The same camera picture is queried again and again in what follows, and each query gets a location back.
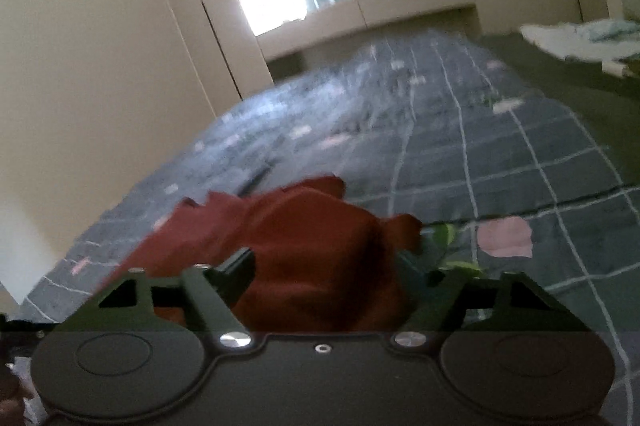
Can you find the beige window ledge cabinet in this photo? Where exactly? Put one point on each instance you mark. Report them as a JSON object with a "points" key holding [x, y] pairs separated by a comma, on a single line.
{"points": [[390, 8]]}

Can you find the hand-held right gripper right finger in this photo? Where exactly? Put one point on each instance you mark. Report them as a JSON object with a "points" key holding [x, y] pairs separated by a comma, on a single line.
{"points": [[440, 301]]}

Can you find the white crumpled cloth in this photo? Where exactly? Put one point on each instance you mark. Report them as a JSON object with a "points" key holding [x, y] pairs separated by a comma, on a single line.
{"points": [[585, 38]]}

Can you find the dark red garment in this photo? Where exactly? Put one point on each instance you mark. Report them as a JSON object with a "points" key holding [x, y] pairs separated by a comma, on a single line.
{"points": [[320, 256]]}

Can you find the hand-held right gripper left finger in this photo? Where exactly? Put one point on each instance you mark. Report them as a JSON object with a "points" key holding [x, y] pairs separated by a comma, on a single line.
{"points": [[227, 278]]}

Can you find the grey checked blanket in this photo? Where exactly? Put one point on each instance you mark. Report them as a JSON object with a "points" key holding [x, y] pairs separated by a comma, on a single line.
{"points": [[475, 155]]}

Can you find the dark green bed sheet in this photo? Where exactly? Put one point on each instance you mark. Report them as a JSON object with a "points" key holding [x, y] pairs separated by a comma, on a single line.
{"points": [[565, 90]]}

